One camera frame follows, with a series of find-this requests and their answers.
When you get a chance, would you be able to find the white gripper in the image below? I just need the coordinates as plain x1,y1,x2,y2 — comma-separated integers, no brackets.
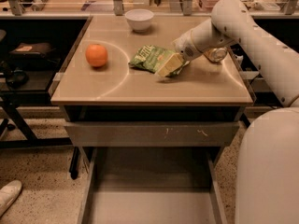
155,31,200,77

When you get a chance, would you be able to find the green jalapeno chip bag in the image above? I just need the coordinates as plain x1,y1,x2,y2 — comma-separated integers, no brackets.
129,45,190,77

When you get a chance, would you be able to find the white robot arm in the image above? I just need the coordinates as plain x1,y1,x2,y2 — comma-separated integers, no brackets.
174,0,299,224

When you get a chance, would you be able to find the closed top drawer front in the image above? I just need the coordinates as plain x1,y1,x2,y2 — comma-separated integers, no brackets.
64,121,239,147

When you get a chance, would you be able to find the grey drawer cabinet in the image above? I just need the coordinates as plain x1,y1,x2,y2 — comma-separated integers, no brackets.
50,14,254,179

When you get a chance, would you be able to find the black bag on shelf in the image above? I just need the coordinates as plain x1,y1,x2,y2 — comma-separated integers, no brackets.
9,42,55,61

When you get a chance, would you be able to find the open middle drawer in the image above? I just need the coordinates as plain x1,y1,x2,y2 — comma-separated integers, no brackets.
77,147,228,224

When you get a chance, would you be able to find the white ceramic bowl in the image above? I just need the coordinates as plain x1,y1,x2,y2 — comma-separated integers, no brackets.
125,8,154,33

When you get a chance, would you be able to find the orange fruit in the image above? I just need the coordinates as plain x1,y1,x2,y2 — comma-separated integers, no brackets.
85,44,108,67

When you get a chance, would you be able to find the white shoe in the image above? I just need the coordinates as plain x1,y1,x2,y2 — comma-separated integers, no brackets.
0,180,22,217

